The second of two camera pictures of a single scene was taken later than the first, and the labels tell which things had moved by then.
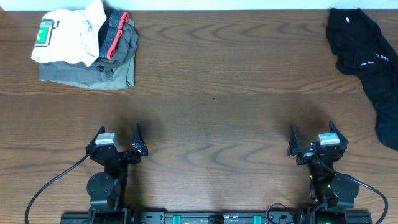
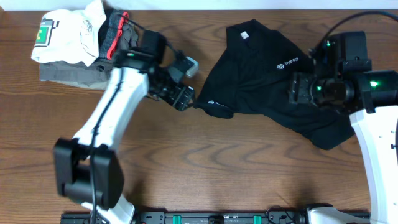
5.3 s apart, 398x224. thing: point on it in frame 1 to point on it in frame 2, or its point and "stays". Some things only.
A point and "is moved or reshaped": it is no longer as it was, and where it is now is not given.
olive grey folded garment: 115,73 stays
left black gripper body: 130,160 to 173,94
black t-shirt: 362,49 is moved or reshaped
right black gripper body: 306,155 to 308,91
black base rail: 216,218 stays
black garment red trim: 110,32 stays
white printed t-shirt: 66,35 stays
